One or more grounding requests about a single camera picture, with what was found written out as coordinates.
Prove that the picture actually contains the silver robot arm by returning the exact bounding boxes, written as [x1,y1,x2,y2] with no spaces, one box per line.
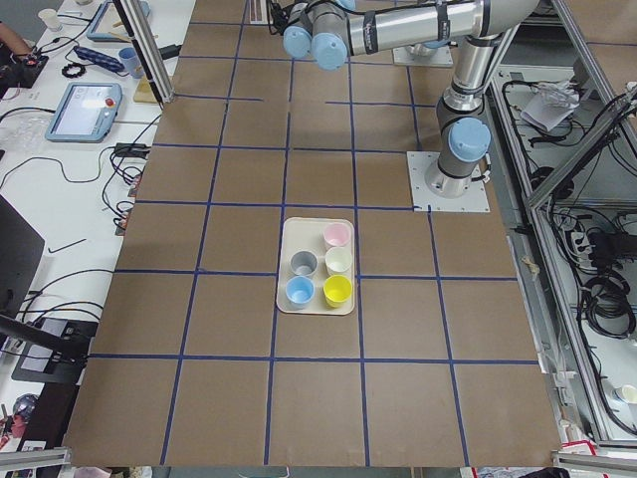
[267,1,536,180]

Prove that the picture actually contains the pink plastic cup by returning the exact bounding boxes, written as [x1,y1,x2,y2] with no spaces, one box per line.
[322,222,351,249]

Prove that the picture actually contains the white plastic cup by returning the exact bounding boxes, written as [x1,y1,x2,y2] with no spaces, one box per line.
[324,247,353,276]

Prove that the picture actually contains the grey plastic cup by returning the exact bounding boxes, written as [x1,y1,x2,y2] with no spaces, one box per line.
[290,250,319,278]

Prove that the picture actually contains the yellow plastic cup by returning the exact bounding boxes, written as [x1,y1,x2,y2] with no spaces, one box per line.
[322,275,353,309]

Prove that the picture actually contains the blue plastic cup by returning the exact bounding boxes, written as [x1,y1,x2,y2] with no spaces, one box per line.
[285,276,315,310]

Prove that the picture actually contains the white paper cup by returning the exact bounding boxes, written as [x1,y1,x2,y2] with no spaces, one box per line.
[38,8,63,32]

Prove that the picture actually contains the cream plastic tray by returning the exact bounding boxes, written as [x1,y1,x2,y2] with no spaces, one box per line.
[276,217,355,316]

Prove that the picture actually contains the wooden board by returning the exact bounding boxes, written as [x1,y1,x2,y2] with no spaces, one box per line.
[132,76,163,105]

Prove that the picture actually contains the black allen key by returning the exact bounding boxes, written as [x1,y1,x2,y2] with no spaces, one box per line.
[47,238,87,254]

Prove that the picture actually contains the blue mug on desk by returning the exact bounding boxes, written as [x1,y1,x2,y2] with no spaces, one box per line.
[118,47,143,80]

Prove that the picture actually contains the near teach pendant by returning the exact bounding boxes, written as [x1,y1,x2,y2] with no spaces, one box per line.
[45,82,122,143]

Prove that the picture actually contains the teach pendant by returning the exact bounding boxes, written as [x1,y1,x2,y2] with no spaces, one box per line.
[87,1,129,43]
[45,82,122,143]

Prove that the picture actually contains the crumpled white paper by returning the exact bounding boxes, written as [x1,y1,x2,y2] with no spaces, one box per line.
[521,80,580,132]

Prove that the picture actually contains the black monitor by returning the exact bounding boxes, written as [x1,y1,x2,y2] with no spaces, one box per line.
[0,196,45,318]

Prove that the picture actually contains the far teach pendant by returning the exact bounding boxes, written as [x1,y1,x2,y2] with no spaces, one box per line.
[87,1,129,43]

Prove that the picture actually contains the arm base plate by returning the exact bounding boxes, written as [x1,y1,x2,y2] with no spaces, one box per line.
[406,151,490,213]
[392,45,453,69]

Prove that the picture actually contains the white wire rack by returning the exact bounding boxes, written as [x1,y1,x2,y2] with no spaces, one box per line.
[248,0,269,25]

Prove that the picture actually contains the aluminium frame post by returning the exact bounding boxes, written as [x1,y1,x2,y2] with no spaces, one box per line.
[113,0,174,107]

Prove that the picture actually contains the black ring part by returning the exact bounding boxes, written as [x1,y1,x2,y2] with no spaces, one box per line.
[61,62,87,80]

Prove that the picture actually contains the paper cup under frame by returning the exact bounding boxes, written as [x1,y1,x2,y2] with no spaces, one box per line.
[614,384,637,404]

